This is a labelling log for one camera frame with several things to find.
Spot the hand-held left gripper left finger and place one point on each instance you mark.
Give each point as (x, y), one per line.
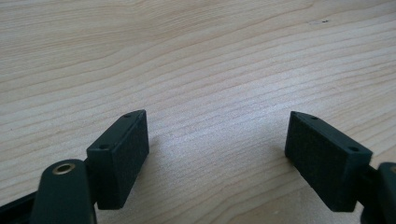
(120, 161)

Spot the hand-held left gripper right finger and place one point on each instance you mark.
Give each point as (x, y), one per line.
(323, 161)

